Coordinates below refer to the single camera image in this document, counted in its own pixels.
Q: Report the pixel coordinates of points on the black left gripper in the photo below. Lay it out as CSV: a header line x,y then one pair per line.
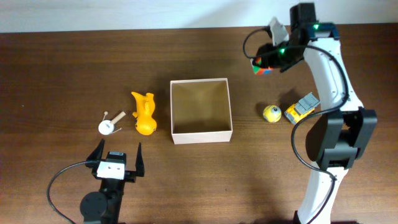
x,y
130,175

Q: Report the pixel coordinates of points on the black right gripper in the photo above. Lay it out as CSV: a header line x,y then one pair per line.
x,y
272,62

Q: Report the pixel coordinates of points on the multicoloured puzzle cube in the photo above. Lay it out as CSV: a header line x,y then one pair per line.
x,y
257,69

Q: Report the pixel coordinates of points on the yellow grey toy truck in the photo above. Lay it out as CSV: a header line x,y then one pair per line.
x,y
298,111

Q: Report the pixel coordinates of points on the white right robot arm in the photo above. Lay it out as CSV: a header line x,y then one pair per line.
x,y
344,127

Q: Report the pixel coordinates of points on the orange rubber animal toy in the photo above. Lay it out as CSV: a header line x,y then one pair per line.
x,y
145,106

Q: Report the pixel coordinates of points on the yellow one-eyed ball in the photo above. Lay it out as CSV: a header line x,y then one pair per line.
x,y
272,113

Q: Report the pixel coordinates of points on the pink cardboard box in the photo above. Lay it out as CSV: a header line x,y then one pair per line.
x,y
200,111

